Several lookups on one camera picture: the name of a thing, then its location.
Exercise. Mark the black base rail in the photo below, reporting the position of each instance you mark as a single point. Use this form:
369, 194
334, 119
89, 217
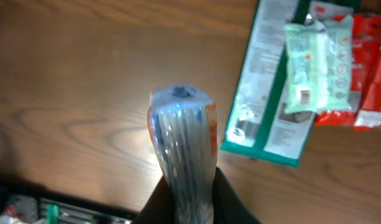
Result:
18, 207

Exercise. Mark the orange tissue pack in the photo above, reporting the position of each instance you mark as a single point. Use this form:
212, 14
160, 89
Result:
183, 126

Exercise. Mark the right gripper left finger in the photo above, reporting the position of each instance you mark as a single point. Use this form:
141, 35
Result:
160, 208

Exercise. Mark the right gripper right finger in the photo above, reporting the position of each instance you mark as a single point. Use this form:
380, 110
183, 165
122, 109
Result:
228, 208

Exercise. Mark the red snack packet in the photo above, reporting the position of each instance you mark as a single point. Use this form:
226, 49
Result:
366, 39

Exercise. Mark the red stick sachet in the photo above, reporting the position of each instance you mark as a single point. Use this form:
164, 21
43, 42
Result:
369, 115

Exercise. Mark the light green wipes pack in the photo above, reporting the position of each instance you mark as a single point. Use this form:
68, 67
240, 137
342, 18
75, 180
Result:
319, 65

